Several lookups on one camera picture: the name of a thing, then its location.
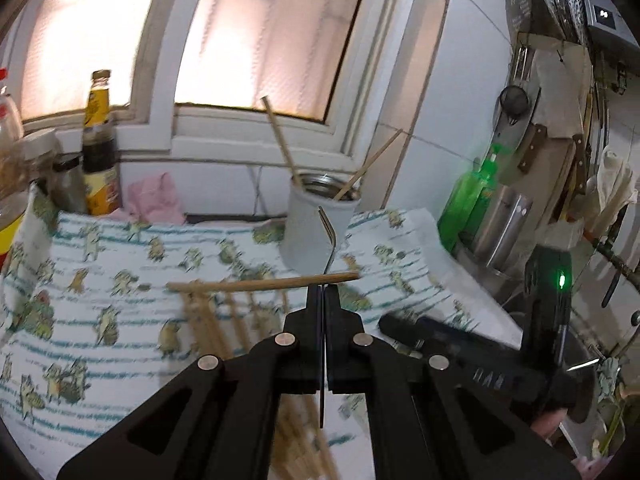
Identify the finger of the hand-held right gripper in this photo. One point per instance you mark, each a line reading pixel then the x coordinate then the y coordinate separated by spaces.
pixel 410 332

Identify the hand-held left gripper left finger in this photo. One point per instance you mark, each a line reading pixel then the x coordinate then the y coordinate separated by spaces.
pixel 316 340

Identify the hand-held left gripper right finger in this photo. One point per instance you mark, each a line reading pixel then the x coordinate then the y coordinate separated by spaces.
pixel 332 340

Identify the bamboo chopstick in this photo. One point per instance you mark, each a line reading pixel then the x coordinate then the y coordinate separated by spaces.
pixel 280 137
pixel 371 162
pixel 250 282

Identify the dark metal utensil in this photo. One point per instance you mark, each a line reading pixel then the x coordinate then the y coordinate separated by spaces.
pixel 333 247

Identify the white chopstick holder cup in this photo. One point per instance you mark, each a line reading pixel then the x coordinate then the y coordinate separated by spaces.
pixel 305 230

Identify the bunch of bamboo chopsticks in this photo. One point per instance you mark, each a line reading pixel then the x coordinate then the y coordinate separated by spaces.
pixel 205 320

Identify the person's right hand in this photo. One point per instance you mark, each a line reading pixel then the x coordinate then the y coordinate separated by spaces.
pixel 547 424

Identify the green dish soap bottle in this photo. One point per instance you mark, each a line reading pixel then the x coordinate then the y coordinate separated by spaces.
pixel 470 200

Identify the white towel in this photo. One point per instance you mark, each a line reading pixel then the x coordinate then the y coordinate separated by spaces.
pixel 617 180

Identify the cat printed cloth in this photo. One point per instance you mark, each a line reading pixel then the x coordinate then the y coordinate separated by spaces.
pixel 125 310

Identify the pink cloth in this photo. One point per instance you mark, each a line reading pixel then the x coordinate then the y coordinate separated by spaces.
pixel 155 200

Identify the pale cutting board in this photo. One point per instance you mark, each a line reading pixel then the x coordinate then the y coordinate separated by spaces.
pixel 560 100

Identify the black mesh strainer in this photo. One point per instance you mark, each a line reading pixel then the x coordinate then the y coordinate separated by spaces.
pixel 514 100

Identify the dark sauce bottle yellow label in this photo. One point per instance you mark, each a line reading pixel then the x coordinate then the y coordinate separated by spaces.
pixel 100 160

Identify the dark glass jar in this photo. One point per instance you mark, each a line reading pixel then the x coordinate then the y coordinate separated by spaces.
pixel 70 185

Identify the grey appliance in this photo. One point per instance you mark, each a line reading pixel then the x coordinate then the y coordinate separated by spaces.
pixel 605 15

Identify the frosted glass window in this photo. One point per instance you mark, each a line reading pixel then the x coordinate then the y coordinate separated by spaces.
pixel 250 35

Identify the yellow container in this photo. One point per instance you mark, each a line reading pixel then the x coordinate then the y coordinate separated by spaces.
pixel 10 230

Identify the glass jar with pale lid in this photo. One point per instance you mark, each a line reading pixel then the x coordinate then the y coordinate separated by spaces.
pixel 40 150

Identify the clear plastic bottle red cap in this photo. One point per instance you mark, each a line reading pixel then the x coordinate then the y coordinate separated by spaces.
pixel 7 120

